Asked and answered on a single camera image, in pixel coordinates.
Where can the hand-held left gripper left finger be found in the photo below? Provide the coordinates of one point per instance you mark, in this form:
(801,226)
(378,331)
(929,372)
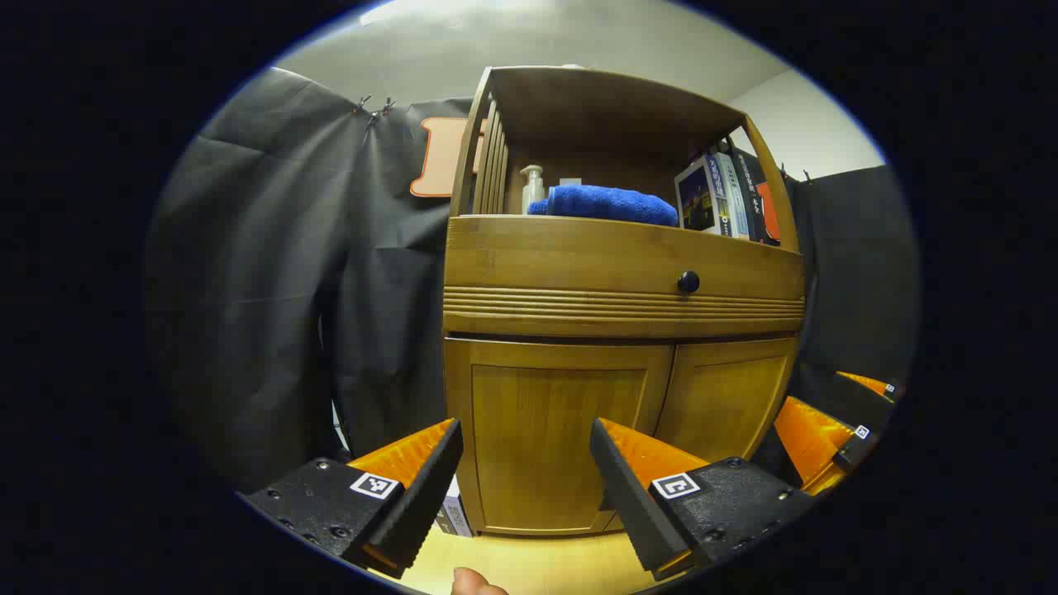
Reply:
(426,496)

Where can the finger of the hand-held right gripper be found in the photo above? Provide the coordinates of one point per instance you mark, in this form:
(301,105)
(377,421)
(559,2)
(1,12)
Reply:
(864,383)
(810,438)

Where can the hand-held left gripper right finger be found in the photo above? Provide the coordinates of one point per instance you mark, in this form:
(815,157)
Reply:
(628,496)

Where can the wooden shoe cabinet door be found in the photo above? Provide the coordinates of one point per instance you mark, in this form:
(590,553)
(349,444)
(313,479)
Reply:
(727,397)
(537,413)

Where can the wooden double-door shoe cabinet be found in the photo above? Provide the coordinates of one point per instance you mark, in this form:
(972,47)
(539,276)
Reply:
(595,107)

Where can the wooden cabinet drawer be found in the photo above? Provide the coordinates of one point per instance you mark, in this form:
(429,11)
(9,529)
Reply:
(562,256)

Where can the pale blue standing book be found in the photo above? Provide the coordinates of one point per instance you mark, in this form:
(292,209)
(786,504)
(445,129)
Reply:
(459,508)

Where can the orange and black book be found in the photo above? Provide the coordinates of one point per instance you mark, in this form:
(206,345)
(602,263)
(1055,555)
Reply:
(769,215)

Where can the black drawer knob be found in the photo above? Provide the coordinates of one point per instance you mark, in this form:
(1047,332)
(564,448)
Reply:
(688,282)

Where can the white spine book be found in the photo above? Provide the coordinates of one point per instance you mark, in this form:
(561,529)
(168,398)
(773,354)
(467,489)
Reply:
(734,198)

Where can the blue cover book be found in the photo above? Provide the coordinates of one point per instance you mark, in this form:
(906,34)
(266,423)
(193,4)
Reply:
(696,198)

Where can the black backdrop cloth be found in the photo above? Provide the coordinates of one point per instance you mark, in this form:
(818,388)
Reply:
(273,289)

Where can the blue folded towel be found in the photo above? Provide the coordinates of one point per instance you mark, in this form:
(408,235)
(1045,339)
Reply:
(612,205)

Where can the white pump bottle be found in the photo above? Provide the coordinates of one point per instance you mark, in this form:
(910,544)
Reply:
(531,194)

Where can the metal backdrop clip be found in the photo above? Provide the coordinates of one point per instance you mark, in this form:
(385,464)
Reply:
(387,106)
(364,104)

